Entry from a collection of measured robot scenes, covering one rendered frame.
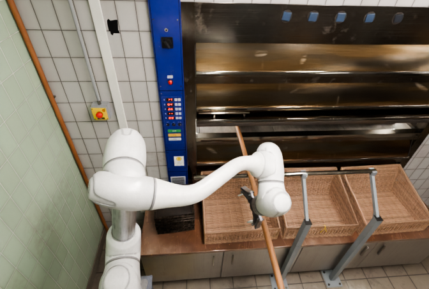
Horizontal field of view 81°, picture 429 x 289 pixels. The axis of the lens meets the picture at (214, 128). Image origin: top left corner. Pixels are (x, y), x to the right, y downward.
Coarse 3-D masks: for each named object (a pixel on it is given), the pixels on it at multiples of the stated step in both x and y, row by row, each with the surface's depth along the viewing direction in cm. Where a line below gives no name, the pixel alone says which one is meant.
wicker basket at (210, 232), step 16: (224, 192) 214; (240, 192) 215; (208, 208) 207; (224, 208) 208; (240, 208) 208; (208, 224) 196; (224, 224) 196; (240, 224) 197; (272, 224) 197; (208, 240) 181; (224, 240) 182; (240, 240) 185; (256, 240) 187
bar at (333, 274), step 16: (240, 176) 160; (288, 176) 163; (304, 176) 163; (304, 192) 163; (304, 208) 163; (304, 224) 161; (368, 224) 171; (288, 256) 190; (352, 256) 194; (336, 272) 211; (288, 288) 215
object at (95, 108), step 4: (92, 104) 157; (96, 104) 157; (104, 104) 158; (108, 104) 159; (92, 108) 155; (96, 108) 155; (100, 108) 155; (104, 108) 155; (108, 108) 158; (92, 112) 157; (96, 112) 157; (104, 112) 157; (108, 112) 158; (104, 116) 159; (108, 116) 160
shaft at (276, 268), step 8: (240, 136) 185; (240, 144) 180; (248, 176) 157; (256, 192) 146; (264, 216) 134; (264, 224) 130; (264, 232) 127; (272, 248) 120; (272, 256) 117; (272, 264) 115; (280, 272) 113; (280, 280) 109; (280, 288) 107
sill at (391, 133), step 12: (252, 132) 194; (264, 132) 194; (276, 132) 195; (288, 132) 195; (300, 132) 196; (312, 132) 196; (324, 132) 197; (336, 132) 198; (348, 132) 198; (360, 132) 199; (372, 132) 199; (384, 132) 200; (396, 132) 201; (408, 132) 201
